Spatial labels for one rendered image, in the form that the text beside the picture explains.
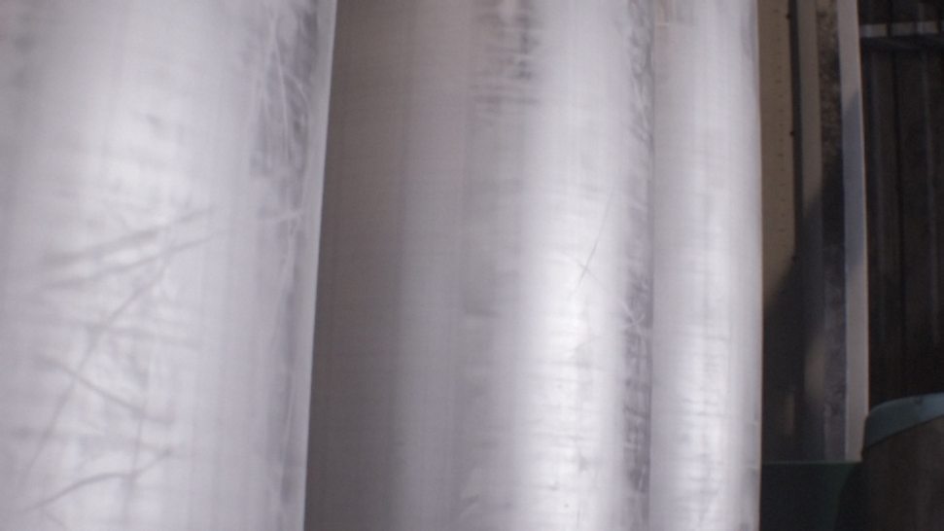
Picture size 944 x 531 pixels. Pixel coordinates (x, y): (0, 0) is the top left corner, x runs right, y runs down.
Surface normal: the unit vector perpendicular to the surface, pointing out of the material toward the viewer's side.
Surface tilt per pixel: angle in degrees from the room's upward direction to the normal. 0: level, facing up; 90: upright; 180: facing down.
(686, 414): 90
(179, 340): 90
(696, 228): 90
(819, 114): 90
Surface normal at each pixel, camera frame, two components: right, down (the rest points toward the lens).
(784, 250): -0.24, -0.22
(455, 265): 0.04, -0.22
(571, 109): 0.48, -0.17
